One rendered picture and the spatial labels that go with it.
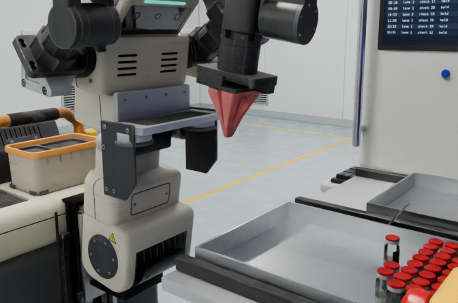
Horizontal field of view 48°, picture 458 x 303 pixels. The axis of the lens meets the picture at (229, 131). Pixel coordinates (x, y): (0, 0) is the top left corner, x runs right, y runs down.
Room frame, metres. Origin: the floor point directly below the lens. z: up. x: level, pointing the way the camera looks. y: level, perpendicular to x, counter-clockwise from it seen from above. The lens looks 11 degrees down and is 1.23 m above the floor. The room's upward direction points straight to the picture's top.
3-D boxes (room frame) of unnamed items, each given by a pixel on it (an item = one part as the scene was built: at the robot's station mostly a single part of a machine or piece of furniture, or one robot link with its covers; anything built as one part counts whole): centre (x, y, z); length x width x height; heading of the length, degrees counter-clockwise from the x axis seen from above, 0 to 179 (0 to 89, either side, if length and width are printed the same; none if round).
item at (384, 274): (0.60, -0.20, 0.90); 0.02 x 0.02 x 0.05
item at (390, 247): (0.70, -0.24, 0.90); 0.02 x 0.02 x 0.04
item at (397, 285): (0.63, -0.25, 0.90); 0.18 x 0.02 x 0.05; 142
